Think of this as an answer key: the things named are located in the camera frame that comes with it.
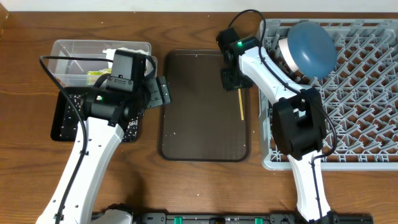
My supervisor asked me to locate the grey dishwasher rack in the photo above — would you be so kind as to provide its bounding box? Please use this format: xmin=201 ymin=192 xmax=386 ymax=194
xmin=254 ymin=18 xmax=398 ymax=171

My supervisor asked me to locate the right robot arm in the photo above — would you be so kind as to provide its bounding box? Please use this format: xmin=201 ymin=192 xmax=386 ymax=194
xmin=216 ymin=27 xmax=331 ymax=223

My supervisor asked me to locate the yellow green snack wrapper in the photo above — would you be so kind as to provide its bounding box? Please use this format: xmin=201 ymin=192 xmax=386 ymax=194
xmin=86 ymin=68 xmax=111 ymax=85

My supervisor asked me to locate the clear plastic bin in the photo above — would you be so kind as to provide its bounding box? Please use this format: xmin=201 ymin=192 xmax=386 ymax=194
xmin=48 ymin=40 xmax=152 ymax=87

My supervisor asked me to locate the dark brown tray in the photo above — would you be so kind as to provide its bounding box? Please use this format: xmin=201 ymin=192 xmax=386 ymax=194
xmin=158 ymin=50 xmax=250 ymax=162

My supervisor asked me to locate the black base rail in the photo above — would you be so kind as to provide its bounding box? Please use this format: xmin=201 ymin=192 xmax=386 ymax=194
xmin=91 ymin=203 xmax=374 ymax=224

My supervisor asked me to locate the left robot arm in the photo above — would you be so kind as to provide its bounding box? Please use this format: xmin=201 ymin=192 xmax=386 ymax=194
xmin=37 ymin=49 xmax=171 ymax=223

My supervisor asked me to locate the pink bowl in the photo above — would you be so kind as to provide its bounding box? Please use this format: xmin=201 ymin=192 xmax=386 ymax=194
xmin=278 ymin=38 xmax=299 ymax=72

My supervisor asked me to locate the dark blue plate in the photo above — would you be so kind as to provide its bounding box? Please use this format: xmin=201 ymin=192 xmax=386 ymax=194
xmin=287 ymin=21 xmax=337 ymax=79

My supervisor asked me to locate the black plastic bin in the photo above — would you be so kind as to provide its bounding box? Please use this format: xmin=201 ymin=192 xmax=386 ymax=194
xmin=50 ymin=86 xmax=139 ymax=142

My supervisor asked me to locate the white tissue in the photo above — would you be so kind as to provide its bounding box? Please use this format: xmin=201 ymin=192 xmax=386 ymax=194
xmin=102 ymin=47 xmax=150 ymax=60

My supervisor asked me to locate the right wooden chopstick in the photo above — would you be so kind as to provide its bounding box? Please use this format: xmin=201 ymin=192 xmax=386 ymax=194
xmin=238 ymin=88 xmax=244 ymax=121

